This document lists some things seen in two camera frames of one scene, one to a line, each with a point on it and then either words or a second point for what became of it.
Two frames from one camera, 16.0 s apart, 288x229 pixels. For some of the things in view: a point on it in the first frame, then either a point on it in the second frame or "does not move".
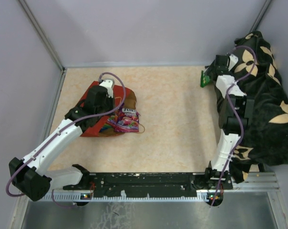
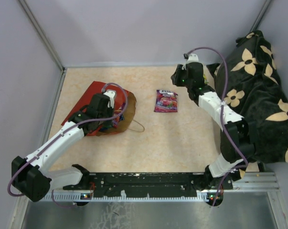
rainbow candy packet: x=110 y=124 does not move
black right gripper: x=212 y=70 → x=178 y=75
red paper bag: x=122 y=97 does not move
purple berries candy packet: x=128 y=120 → x=165 y=101
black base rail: x=153 y=184 does not move
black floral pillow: x=272 y=140 does not move
